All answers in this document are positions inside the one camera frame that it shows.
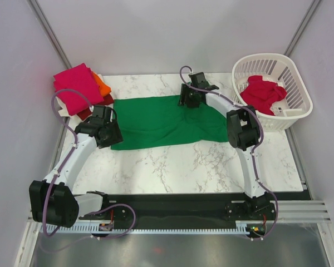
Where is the green t shirt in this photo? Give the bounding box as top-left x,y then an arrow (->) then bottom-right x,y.
111,95 -> 228,151

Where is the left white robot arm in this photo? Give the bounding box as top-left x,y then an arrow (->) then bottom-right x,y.
29,105 -> 123,228

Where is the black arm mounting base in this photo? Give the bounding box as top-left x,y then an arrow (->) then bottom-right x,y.
75,190 -> 311,228

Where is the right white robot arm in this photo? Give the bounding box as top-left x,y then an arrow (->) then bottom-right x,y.
179,71 -> 279,221

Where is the folded dark red t shirt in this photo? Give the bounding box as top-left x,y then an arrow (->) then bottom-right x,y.
77,93 -> 115,121

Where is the folded orange t shirt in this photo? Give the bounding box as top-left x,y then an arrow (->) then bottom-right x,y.
91,71 -> 111,97

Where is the folded pink t shirt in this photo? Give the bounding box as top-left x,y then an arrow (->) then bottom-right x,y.
53,63 -> 104,116

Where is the red t shirt in basket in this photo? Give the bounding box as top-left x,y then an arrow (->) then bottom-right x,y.
240,75 -> 287,116

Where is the white plastic laundry basket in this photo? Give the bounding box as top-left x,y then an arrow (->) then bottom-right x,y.
232,53 -> 313,132

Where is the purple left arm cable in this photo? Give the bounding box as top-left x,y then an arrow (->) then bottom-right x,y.
40,88 -> 137,254

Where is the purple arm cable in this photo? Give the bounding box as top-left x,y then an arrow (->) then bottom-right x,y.
40,88 -> 137,254
179,65 -> 279,242

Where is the white slotted cable duct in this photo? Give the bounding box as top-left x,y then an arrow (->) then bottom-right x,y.
40,221 -> 267,234

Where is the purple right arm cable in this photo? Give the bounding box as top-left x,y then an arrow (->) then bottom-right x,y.
179,65 -> 279,242

